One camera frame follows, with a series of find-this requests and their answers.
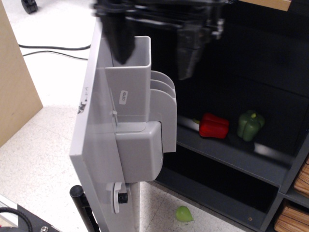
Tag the woven wicker basket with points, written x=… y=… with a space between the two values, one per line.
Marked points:
x=301 y=184
x=292 y=219

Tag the light brown wooden panel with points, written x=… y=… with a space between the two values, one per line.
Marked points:
x=19 y=99

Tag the lower woven wicker basket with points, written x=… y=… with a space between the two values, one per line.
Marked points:
x=292 y=219

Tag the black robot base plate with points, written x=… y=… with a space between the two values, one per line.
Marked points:
x=15 y=218

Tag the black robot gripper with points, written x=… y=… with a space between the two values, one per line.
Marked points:
x=196 y=22

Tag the black door handle bar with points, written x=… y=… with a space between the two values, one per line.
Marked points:
x=80 y=200

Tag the dark grey fridge cabinet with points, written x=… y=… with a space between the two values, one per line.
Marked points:
x=260 y=63

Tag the green toy bell pepper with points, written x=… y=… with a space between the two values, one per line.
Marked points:
x=249 y=124

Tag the upper woven wicker basket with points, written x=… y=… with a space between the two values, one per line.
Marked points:
x=301 y=184

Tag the brown cardboard box top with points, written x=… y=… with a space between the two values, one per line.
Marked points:
x=282 y=5

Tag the small green toy pear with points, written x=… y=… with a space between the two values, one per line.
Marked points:
x=183 y=214

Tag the dark grey side shelf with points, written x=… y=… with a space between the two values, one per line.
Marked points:
x=286 y=190

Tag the red toy bell pepper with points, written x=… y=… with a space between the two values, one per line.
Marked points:
x=212 y=126

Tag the black caster wheel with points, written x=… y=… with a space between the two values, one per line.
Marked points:
x=30 y=6

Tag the grey toy fridge door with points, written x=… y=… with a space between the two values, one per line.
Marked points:
x=126 y=122

